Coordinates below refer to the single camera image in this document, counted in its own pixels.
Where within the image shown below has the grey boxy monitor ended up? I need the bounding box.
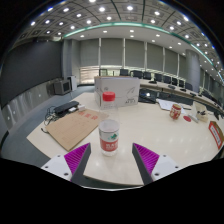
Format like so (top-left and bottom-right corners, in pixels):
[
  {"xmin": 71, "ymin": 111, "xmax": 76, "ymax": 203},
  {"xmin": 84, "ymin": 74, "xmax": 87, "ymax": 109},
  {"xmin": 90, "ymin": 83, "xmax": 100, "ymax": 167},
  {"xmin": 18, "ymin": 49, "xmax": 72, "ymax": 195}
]
[{"xmin": 52, "ymin": 77, "xmax": 73, "ymax": 96}]

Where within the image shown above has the long curved conference desk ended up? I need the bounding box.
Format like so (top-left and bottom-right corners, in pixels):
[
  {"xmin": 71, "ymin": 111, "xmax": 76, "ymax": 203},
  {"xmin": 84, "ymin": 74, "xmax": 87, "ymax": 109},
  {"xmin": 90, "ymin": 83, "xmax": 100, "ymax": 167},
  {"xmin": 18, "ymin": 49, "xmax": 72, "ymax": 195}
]
[{"xmin": 138, "ymin": 77, "xmax": 224, "ymax": 117}]

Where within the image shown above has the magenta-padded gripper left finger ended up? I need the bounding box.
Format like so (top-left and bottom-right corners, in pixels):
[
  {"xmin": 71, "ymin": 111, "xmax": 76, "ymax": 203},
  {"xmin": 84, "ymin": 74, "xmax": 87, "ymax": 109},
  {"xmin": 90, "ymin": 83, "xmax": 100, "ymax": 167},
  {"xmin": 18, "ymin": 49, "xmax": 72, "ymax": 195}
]
[{"xmin": 40, "ymin": 142, "xmax": 92, "ymax": 186}]

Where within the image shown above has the group of black office chairs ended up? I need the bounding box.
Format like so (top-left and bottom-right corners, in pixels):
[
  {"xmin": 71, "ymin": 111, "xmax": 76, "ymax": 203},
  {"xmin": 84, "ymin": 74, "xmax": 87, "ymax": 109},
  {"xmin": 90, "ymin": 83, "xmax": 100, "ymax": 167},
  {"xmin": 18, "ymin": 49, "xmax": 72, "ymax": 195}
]
[{"xmin": 119, "ymin": 67, "xmax": 201, "ymax": 93}]

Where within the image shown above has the red and cream mug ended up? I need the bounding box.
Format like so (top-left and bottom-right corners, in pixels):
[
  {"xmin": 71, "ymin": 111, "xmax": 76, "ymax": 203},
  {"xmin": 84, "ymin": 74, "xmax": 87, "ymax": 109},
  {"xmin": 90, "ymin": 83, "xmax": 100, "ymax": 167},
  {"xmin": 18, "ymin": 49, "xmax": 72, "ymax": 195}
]
[{"xmin": 168, "ymin": 103, "xmax": 183, "ymax": 121}]

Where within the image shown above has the group of ceiling lights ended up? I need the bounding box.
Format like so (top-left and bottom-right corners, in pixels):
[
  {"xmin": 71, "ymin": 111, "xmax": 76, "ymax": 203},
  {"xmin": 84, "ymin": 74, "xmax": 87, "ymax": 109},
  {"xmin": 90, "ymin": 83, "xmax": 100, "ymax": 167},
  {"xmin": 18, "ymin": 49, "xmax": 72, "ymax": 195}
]
[{"xmin": 29, "ymin": 0, "xmax": 224, "ymax": 74}]

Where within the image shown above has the white printed paper sheet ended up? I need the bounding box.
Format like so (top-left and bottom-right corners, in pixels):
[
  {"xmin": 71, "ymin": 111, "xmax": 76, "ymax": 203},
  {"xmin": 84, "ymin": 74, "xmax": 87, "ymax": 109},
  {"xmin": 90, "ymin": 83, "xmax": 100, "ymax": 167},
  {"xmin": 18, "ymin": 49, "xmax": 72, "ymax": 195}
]
[{"xmin": 156, "ymin": 98, "xmax": 187, "ymax": 115}]

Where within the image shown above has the black flat electronic box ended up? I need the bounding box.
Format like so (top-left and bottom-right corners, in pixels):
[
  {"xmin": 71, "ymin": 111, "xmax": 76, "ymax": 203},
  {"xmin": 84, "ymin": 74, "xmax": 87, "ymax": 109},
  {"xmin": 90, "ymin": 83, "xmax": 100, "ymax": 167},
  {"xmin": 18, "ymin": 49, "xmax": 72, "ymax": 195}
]
[{"xmin": 53, "ymin": 100, "xmax": 81, "ymax": 117}]

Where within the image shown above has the white remote control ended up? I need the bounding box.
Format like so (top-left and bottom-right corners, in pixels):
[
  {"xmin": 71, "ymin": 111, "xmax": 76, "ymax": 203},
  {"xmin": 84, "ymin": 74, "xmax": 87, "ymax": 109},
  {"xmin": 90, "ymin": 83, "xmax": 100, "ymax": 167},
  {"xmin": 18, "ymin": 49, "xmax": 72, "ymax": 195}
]
[{"xmin": 187, "ymin": 113, "xmax": 200, "ymax": 124}]

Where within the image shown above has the flat brown cardboard sheet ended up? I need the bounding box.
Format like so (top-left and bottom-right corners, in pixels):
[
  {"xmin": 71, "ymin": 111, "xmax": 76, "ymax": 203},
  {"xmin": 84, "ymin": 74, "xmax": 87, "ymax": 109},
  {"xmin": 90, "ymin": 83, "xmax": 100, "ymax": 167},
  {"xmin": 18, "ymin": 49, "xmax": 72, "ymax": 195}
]
[{"xmin": 44, "ymin": 107, "xmax": 110, "ymax": 153}]

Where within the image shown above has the white cardboard box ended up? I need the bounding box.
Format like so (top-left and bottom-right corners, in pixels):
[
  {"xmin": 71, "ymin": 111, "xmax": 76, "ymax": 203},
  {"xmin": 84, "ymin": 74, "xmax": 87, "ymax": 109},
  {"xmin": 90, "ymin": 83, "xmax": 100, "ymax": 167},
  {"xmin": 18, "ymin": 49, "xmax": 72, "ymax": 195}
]
[{"xmin": 93, "ymin": 75, "xmax": 141, "ymax": 109}]

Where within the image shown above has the white desk organizer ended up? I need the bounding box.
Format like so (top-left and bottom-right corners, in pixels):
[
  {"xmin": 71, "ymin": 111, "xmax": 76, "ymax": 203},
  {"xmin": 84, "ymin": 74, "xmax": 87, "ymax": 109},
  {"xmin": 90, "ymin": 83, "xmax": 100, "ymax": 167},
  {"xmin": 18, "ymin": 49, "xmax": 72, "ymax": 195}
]
[{"xmin": 192, "ymin": 101, "xmax": 210, "ymax": 123}]

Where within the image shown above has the open brown cardboard box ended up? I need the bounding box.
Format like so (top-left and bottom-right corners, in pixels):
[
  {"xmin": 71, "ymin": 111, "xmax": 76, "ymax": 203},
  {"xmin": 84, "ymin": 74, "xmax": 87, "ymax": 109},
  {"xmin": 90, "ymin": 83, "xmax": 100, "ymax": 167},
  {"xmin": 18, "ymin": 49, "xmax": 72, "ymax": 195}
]
[{"xmin": 207, "ymin": 120, "xmax": 224, "ymax": 151}]

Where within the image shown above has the clear red-capped water bottle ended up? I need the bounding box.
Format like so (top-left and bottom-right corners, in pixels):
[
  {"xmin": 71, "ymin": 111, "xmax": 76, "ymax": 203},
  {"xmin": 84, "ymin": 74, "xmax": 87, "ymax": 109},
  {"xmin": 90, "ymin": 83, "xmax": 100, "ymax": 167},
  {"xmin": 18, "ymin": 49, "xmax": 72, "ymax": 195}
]
[{"xmin": 98, "ymin": 91, "xmax": 121, "ymax": 157}]

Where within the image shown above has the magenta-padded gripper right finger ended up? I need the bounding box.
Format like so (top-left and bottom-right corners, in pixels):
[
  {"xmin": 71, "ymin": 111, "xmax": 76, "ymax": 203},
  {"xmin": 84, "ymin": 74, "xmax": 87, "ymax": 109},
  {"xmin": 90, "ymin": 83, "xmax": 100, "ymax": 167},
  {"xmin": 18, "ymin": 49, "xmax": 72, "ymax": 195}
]
[{"xmin": 131, "ymin": 142, "xmax": 184, "ymax": 186}]

